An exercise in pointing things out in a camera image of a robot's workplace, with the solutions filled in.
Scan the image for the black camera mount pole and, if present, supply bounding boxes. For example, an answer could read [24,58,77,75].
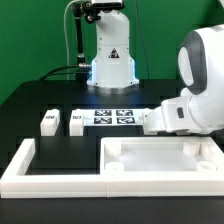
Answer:
[72,0,125,81]

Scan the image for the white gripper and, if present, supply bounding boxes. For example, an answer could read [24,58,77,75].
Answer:
[143,97,194,135]

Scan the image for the black cables on table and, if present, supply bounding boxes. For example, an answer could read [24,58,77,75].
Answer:
[39,64,92,82]

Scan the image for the white desk top tray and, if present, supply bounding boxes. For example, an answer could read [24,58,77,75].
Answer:
[100,136,224,174]

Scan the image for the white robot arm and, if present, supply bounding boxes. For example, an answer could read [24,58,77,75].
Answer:
[87,0,224,135]

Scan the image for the fiducial marker base sheet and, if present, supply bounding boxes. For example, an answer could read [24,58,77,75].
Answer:
[84,109,143,126]

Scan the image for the grey cable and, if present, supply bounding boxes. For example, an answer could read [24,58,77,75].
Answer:
[63,0,81,67]

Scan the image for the white U-shaped obstacle frame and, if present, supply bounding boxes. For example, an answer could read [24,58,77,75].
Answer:
[0,139,224,198]

